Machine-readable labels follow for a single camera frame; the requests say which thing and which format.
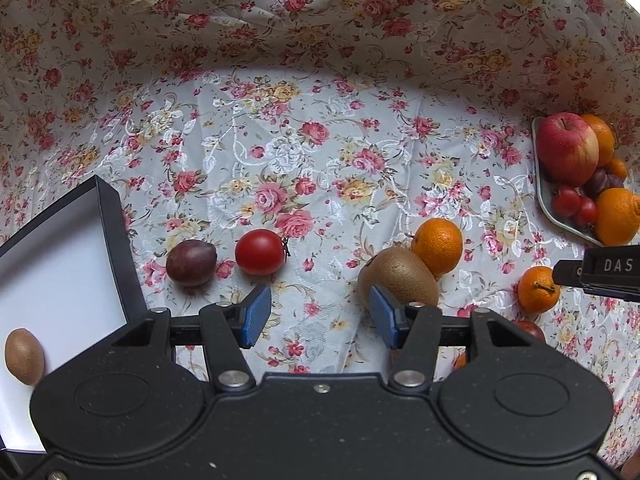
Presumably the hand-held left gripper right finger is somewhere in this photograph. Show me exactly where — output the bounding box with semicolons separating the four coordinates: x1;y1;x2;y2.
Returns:
369;284;534;392

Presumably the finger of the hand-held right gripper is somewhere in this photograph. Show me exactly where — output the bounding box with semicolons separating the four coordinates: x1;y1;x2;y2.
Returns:
552;259;585;287

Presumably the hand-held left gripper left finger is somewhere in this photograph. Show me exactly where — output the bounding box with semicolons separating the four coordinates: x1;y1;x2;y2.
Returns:
107;284;273;394

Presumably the brown kiwi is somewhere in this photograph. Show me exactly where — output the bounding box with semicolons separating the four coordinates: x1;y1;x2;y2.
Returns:
357;246;440;313
4;328;46;387

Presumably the large orange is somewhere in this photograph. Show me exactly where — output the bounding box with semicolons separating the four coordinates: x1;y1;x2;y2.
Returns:
411;217;464;281

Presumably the black box with white inside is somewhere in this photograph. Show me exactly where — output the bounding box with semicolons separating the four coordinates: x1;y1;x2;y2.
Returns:
0;175;147;453

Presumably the bumpy orange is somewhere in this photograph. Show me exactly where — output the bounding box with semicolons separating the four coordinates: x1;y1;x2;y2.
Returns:
594;187;640;247

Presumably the red cherry tomato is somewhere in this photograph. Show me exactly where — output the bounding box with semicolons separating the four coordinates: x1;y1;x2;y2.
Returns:
551;185;581;218
572;196;599;228

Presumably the grey plate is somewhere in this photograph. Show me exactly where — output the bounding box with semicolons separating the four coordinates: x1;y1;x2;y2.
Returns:
531;115;640;248

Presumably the dark purple plum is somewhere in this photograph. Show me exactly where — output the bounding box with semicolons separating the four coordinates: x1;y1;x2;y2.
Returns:
165;240;218;288

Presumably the red apple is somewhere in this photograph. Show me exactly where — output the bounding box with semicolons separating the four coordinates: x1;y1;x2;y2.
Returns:
537;112;600;188

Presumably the smooth orange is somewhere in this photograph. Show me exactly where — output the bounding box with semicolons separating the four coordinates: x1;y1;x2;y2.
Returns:
580;114;617;167

